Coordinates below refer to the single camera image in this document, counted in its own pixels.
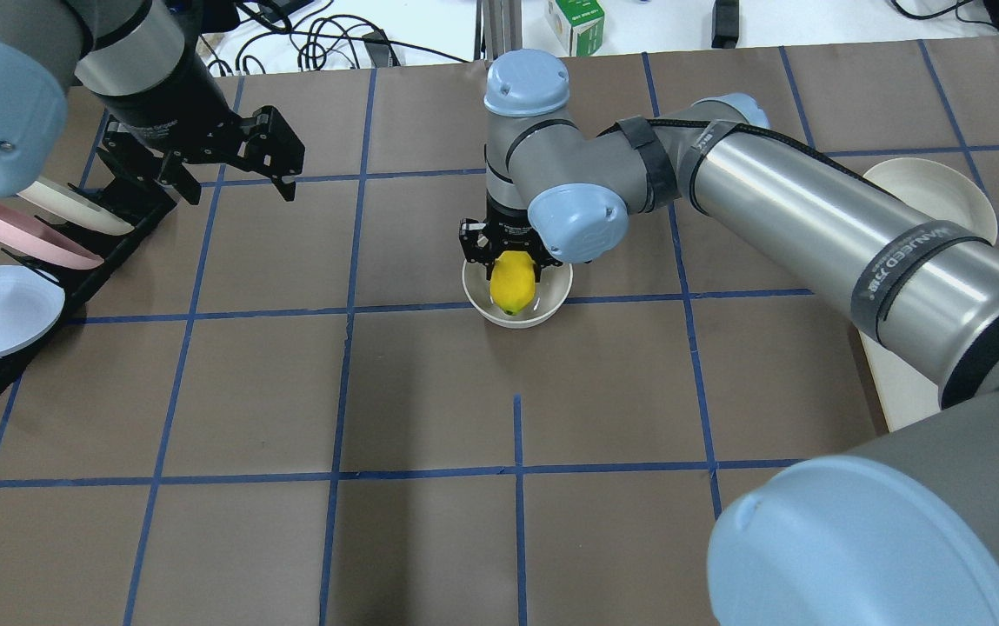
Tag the cream plate in rack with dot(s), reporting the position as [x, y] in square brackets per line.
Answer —
[75, 208]

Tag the aluminium frame post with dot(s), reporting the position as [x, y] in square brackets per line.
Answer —
[499, 28]

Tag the cream round plate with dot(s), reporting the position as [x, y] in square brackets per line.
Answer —
[937, 191]

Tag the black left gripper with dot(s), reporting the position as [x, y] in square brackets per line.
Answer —
[170, 103]

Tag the cream bowl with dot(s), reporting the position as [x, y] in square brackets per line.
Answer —
[551, 292]

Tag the cream rectangular tray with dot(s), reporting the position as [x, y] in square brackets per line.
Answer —
[904, 395]

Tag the black dish rack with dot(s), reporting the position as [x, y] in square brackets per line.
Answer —
[139, 199]

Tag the green white carton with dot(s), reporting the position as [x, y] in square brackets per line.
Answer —
[578, 25]

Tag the yellow lemon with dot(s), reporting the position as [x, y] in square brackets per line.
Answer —
[513, 282]

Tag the pink plate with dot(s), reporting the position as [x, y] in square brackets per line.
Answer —
[32, 237]

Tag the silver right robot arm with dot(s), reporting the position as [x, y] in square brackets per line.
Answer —
[900, 531]

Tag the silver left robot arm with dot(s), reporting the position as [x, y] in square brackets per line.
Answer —
[136, 59]

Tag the black power adapter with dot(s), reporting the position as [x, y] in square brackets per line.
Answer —
[271, 11]

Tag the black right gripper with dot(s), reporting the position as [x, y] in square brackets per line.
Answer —
[506, 232]

